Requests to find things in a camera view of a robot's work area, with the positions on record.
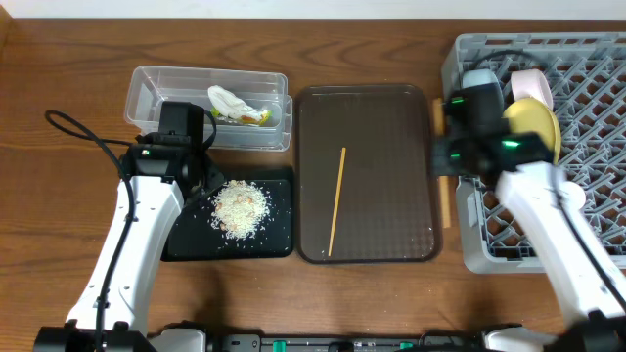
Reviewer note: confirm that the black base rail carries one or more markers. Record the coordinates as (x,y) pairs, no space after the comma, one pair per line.
(306,343)

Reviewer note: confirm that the rice food waste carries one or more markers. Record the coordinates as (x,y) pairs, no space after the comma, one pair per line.
(239,208)

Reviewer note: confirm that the brown tray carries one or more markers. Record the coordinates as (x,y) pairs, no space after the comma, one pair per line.
(387,210)

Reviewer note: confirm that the white tissue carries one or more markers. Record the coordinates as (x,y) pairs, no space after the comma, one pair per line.
(225,101)

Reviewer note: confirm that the green snack wrapper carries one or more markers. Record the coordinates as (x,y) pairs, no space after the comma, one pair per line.
(250,117)

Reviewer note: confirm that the black bin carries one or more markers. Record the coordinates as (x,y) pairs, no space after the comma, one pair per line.
(196,234)

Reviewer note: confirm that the wooden chopstick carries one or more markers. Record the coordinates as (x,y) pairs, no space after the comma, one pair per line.
(337,199)
(444,205)

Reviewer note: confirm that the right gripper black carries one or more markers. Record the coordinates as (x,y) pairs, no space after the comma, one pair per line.
(445,165)

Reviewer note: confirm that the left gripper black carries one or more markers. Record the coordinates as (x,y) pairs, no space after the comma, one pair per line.
(197,181)

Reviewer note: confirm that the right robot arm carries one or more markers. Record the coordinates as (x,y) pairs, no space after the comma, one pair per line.
(514,150)

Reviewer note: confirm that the yellow plate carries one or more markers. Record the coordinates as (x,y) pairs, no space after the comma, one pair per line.
(531,115)

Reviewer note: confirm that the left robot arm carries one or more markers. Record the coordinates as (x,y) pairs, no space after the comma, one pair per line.
(160,174)

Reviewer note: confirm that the grey dishwasher rack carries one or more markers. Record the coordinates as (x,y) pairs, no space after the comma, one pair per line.
(586,74)

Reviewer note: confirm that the clear plastic bin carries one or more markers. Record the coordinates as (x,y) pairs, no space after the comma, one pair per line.
(150,86)

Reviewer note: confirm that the blue bowl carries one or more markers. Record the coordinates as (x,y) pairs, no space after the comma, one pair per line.
(479,77)

